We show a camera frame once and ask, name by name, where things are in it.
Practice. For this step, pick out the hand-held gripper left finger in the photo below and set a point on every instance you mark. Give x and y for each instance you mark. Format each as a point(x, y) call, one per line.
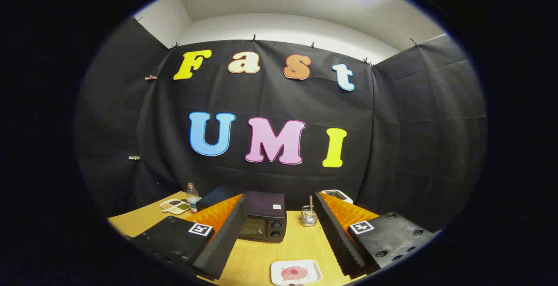
point(226, 238)

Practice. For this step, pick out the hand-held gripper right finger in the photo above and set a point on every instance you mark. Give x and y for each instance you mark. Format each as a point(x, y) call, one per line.
point(335, 238)

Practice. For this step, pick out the white square plate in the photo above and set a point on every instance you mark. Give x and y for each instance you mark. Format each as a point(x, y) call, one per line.
point(305, 265)

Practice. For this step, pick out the black toaster oven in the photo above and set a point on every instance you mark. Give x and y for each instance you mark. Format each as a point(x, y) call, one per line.
point(267, 209)

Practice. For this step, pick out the pink meat slice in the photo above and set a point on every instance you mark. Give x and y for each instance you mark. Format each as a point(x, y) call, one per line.
point(294, 273)

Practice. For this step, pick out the white pop-up toaster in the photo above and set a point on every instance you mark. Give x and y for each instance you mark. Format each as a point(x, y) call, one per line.
point(338, 195)

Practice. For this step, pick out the clear plastic water bottle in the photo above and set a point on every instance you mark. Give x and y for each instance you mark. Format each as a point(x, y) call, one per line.
point(192, 196)

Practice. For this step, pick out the white divided seed tray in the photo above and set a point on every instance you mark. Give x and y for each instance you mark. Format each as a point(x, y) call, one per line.
point(174, 206)

